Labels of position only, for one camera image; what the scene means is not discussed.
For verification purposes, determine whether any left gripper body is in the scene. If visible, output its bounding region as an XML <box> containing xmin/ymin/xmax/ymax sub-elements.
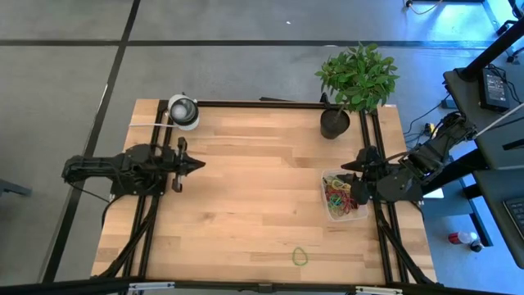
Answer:
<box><xmin>163</xmin><ymin>137</ymin><xmax>188</xmax><ymax>193</ymax></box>

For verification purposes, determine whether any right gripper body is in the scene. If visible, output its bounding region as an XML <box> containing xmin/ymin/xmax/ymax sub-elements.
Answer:
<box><xmin>351</xmin><ymin>145</ymin><xmax>388</xmax><ymax>205</ymax></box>

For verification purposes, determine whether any yellow rubber band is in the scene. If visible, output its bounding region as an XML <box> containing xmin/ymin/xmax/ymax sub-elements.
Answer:
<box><xmin>325</xmin><ymin>175</ymin><xmax>353</xmax><ymax>192</ymax></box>

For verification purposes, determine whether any red rubber band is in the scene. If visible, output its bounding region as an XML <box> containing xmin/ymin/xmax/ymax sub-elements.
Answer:
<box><xmin>337</xmin><ymin>190</ymin><xmax>359</xmax><ymax>214</ymax></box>

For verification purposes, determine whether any clear plastic bin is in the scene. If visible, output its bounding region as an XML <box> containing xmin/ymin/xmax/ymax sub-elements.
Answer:
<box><xmin>321</xmin><ymin>169</ymin><xmax>369</xmax><ymax>223</ymax></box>

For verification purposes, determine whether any black plant pot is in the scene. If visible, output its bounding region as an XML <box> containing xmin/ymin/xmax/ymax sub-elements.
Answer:
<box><xmin>319</xmin><ymin>107</ymin><xmax>352</xmax><ymax>140</ymax></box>

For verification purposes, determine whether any green leafy plant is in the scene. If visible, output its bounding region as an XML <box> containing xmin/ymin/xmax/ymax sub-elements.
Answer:
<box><xmin>314</xmin><ymin>42</ymin><xmax>400</xmax><ymax>115</ymax></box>

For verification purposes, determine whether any red labelled plastic bottle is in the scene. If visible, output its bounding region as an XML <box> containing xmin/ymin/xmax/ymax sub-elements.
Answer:
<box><xmin>447</xmin><ymin>231</ymin><xmax>479</xmax><ymax>246</ymax></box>

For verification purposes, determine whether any black office desk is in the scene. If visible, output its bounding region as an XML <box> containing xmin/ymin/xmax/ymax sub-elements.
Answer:
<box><xmin>472</xmin><ymin>168</ymin><xmax>524</xmax><ymax>270</ymax></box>
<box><xmin>443</xmin><ymin>67</ymin><xmax>524</xmax><ymax>171</ymax></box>

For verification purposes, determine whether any black keyboard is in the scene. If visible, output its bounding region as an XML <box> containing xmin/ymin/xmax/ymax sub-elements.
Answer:
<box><xmin>502</xmin><ymin>197</ymin><xmax>524</xmax><ymax>241</ymax></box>

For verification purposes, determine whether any black power adapter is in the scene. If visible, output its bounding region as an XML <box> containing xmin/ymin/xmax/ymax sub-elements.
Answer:
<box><xmin>479</xmin><ymin>67</ymin><xmax>512</xmax><ymax>112</ymax></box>

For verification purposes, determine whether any grey chair leg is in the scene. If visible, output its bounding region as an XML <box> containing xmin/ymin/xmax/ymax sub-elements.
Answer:
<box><xmin>0</xmin><ymin>178</ymin><xmax>33</xmax><ymax>198</ymax></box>

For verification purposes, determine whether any black overhead crossbar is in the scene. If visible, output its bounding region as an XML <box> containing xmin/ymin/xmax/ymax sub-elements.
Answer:
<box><xmin>0</xmin><ymin>276</ymin><xmax>524</xmax><ymax>295</ymax></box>

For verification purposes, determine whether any black diagonal stand pole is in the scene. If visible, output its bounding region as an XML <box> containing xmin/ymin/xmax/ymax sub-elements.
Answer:
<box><xmin>455</xmin><ymin>18</ymin><xmax>524</xmax><ymax>82</ymax></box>

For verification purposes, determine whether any white lamp cable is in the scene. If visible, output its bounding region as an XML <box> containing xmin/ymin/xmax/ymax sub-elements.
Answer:
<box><xmin>129</xmin><ymin>121</ymin><xmax>178</xmax><ymax>129</ymax></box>

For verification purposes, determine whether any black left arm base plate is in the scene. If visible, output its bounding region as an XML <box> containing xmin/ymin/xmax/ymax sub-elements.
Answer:
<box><xmin>109</xmin><ymin>179</ymin><xmax>165</xmax><ymax>197</ymax></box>

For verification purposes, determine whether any silver metal bracket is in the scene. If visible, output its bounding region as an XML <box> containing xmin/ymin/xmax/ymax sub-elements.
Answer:
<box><xmin>128</xmin><ymin>281</ymin><xmax>176</xmax><ymax>293</ymax></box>
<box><xmin>355</xmin><ymin>285</ymin><xmax>404</xmax><ymax>295</ymax></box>

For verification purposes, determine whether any white desk cable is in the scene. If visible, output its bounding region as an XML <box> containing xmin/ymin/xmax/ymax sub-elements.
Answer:
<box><xmin>474</xmin><ymin>102</ymin><xmax>524</xmax><ymax>138</ymax></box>

